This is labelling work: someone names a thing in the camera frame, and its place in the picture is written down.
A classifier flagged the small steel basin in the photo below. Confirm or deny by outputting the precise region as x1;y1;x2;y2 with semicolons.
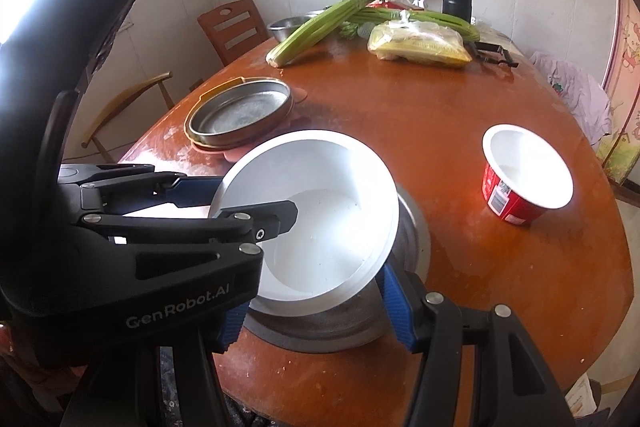
266;11;326;42

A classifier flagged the red paper bowl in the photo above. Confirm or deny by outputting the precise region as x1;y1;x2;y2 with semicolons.
481;124;574;226
210;129;401;314

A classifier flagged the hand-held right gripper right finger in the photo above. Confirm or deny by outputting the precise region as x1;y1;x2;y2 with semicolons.
376;263;576;427

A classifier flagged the plastic bag of yellow food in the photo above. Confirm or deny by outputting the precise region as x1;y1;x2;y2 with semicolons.
367;19;473;68

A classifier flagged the fruit in foam net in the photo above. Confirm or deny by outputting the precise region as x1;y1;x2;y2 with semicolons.
340;22;373;40

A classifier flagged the pink cloth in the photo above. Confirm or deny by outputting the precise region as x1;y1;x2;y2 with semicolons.
529;51;613;145

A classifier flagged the celery bunch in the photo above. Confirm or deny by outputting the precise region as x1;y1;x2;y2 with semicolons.
265;0;388;68

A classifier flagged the black vegetable peeler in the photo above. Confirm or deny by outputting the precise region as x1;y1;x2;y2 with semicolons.
472;41;520;68

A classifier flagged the shallow round metal pan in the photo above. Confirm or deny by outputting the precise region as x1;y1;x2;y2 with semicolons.
189;78;292;148

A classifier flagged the large steel bowl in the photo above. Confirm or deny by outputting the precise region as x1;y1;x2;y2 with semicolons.
243;184;432;349

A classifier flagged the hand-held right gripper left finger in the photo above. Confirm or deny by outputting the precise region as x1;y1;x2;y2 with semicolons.
62;299;251;427

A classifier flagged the pink cartoon sliding door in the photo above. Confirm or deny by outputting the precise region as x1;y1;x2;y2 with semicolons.
597;0;640;188

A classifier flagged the yellow scalloped plate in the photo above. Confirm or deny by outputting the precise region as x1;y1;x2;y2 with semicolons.
183;76;296;148

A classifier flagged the white printed paper box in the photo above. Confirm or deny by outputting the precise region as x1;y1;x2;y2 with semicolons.
565;374;608;427

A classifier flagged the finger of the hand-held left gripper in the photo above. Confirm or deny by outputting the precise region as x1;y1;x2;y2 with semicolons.
82;201;299;244
59;163;227;220

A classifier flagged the light wooden armchair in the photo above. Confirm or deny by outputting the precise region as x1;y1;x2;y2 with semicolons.
81;72;176;162

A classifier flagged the green stalk vegetable bunch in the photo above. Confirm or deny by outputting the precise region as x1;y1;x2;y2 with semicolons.
350;6;481;42

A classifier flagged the brown wooden slat chair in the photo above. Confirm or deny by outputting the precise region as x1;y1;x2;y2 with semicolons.
197;0;271;66

